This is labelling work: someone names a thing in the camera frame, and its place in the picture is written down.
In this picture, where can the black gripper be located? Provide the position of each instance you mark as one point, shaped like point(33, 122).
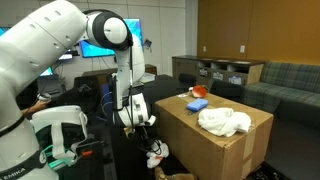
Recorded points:
point(142, 133)

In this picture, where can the brown moose plush toy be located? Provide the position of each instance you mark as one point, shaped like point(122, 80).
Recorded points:
point(173, 175)

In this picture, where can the blue sponge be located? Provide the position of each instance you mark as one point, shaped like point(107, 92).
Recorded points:
point(197, 104)

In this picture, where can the red round plush toy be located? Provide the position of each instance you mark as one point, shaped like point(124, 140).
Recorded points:
point(200, 91)

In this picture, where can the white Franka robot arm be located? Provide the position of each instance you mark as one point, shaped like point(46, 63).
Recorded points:
point(40, 50)

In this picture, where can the brown cardboard box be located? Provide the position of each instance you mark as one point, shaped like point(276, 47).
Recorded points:
point(206, 150)

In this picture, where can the clear plastic container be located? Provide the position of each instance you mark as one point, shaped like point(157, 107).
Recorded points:
point(147, 77)

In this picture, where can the black swivel chair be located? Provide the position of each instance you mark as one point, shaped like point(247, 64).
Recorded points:
point(86, 95)

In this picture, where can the dark wooden storage cabinet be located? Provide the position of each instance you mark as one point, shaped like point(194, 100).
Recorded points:
point(186, 65)

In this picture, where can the white handheld VR controller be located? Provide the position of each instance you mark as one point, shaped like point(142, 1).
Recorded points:
point(44, 97)

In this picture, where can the black patterned floor mat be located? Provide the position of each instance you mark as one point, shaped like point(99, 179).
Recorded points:
point(266, 171)

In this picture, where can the small desktop monitor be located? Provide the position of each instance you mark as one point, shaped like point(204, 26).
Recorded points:
point(47, 71)

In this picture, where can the seated person dark clothing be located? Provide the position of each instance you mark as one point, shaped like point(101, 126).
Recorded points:
point(26, 96)

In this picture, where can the green plaid sofa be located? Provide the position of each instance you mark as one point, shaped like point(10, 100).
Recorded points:
point(290, 90)

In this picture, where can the tan wrist camera mount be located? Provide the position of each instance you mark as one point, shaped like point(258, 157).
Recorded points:
point(128, 132)

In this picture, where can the small wall-mounted device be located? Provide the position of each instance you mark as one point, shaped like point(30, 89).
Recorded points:
point(147, 43)

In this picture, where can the large wall television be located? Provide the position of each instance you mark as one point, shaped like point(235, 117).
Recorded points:
point(3, 30)
point(95, 50)

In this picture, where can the white wall outlet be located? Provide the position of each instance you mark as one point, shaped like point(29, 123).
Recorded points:
point(242, 49)
point(204, 49)

